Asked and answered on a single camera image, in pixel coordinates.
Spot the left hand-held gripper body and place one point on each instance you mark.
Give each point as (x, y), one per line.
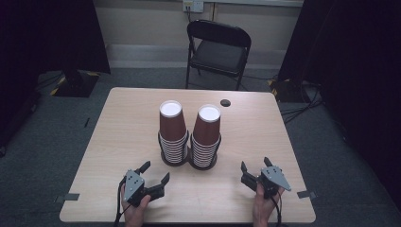
(134, 186)

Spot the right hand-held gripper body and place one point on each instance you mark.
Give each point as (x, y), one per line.
(272, 178)

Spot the person's left hand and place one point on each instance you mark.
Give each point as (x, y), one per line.
(134, 216)

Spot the person's right hand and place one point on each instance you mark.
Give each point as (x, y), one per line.
(261, 211)

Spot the grey tape strip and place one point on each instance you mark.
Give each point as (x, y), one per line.
(306, 194)
(67, 197)

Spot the black double cup holder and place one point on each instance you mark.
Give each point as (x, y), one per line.
(188, 157)

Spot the stack of brown paper cups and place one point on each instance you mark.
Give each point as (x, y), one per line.
(206, 134)
(172, 129)

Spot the black round table grommet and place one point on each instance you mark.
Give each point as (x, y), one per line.
(225, 102)

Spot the black stand base striped tape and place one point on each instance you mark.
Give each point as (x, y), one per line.
(288, 90)
(75, 85)

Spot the black folding chair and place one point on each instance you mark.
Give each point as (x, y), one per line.
(219, 55)

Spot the black curtain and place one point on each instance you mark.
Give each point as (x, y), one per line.
(356, 63)

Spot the white wall socket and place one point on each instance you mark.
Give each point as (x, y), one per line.
(193, 5)

